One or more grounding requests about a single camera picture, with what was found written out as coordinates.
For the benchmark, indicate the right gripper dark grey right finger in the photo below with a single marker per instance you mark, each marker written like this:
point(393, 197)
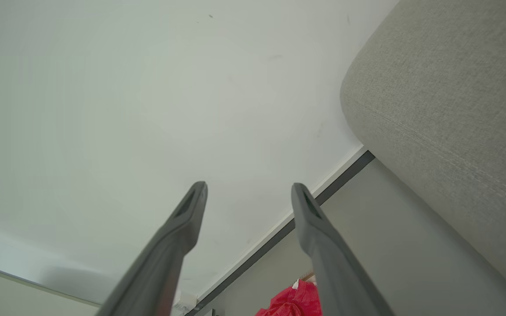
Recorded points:
point(327, 259)

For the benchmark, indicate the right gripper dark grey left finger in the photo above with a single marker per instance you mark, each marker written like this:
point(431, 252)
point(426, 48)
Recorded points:
point(165, 254)

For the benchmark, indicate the red garment with white stripes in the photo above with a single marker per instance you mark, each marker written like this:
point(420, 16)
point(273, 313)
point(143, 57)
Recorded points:
point(288, 305)

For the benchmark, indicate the white laundry basket brown rim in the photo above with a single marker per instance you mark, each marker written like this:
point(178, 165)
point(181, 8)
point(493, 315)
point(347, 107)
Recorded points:
point(309, 276)

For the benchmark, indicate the white and black baseboard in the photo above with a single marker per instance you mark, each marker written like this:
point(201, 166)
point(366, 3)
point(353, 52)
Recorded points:
point(257, 253)

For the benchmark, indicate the grey fabric sofa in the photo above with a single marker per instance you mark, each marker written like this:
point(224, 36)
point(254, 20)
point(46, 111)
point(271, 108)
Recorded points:
point(446, 109)

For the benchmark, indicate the white wall outlet box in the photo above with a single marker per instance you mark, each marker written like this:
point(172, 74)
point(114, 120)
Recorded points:
point(186, 302)

